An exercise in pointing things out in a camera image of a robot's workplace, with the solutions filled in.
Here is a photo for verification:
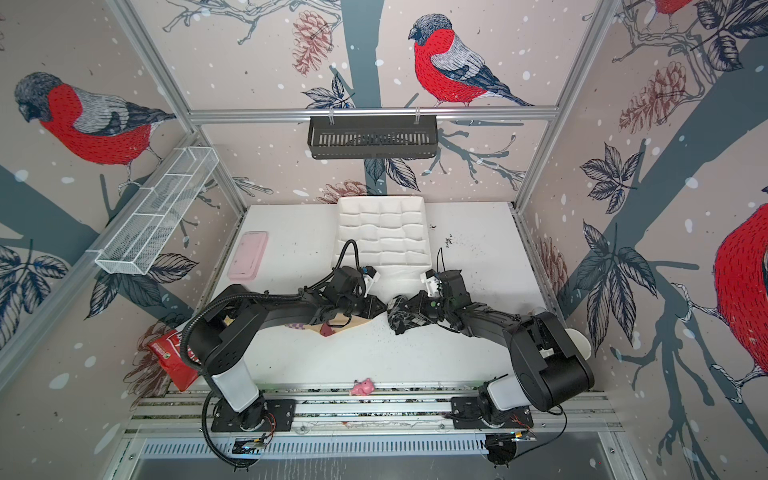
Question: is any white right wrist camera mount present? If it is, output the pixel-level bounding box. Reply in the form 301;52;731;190
420;269;441;298

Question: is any aluminium front rail frame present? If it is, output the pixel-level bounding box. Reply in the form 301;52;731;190
122;384;624;436

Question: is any left wrist corrugated cable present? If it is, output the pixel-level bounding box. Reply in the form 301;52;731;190
332;238;364;283

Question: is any horizontal aluminium back bar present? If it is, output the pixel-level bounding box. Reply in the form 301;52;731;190
187;106;560;125

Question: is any white compartment organizer tray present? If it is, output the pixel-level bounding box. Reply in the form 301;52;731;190
334;196;433;302

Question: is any left black base cable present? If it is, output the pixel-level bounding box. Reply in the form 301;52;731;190
200;389;265;470

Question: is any black grey argyle sock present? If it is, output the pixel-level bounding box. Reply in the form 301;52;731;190
387;295;421;335

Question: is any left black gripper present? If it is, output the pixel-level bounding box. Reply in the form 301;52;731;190
338;293;391;319

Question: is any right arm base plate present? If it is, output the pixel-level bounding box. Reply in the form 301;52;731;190
444;395;534;430

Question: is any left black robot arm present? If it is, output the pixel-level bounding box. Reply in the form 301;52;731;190
179;266;386;429

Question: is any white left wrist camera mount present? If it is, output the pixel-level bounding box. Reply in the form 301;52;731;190
361;266;381;296

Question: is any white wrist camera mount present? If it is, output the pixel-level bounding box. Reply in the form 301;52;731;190
420;269;441;298
361;266;381;296

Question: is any white paper cup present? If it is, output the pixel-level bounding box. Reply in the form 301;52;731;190
566;328;592;360

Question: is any beige maroon striped sock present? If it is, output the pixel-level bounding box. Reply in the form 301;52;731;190
286;313;370;337

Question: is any pink rectangular case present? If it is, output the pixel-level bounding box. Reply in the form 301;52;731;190
227;231;269;283

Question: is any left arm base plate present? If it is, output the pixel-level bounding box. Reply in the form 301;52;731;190
211;397;297;433

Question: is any red snack chip bag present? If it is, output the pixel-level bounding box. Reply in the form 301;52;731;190
149;330;199;392

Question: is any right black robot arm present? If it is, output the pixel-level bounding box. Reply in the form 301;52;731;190
387;270;595;427

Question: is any white wire mesh shelf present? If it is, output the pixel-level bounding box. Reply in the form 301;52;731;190
95;146;219;275

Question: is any small pink toy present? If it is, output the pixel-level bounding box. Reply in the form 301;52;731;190
349;378;375;396

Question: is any black hanging wall basket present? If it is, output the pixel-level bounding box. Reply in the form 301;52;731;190
307;115;438;160

